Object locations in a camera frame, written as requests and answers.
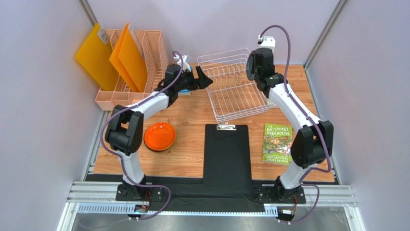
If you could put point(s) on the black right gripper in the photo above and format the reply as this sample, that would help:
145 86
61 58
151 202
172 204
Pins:
251 66

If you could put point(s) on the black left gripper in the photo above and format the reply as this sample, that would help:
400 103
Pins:
202 82

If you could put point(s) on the white wire dish rack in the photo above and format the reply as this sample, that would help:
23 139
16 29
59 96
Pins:
232 95

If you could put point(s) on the orange plate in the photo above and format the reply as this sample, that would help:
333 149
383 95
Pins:
160 136

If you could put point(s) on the dark grey plate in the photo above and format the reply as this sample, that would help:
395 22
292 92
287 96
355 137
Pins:
250 67

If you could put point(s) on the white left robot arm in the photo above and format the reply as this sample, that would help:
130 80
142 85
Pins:
124 131

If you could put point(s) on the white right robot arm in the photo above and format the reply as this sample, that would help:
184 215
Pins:
314 138

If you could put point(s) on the blue treehouse book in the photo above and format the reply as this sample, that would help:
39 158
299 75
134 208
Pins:
184 93

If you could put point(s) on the pink desk file organizer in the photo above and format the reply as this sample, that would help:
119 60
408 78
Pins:
156 58

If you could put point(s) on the green treehouse book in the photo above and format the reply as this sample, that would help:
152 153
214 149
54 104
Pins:
277 144

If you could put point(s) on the orange plastic folder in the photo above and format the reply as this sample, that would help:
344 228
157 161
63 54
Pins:
128 61

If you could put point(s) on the black clipboard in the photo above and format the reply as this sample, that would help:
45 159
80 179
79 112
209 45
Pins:
227 157

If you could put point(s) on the yellow plastic folder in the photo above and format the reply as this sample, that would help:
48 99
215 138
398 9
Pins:
94 55

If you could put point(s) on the black base mat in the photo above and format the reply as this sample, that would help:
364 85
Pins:
215 192

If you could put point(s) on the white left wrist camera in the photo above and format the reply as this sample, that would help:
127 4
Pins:
183 62

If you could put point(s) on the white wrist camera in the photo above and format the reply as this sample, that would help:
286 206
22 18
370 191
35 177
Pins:
183 62
268 42

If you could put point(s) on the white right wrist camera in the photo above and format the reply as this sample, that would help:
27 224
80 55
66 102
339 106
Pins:
268 42

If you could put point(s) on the aluminium frame rail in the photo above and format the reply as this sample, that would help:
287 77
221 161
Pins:
99 197

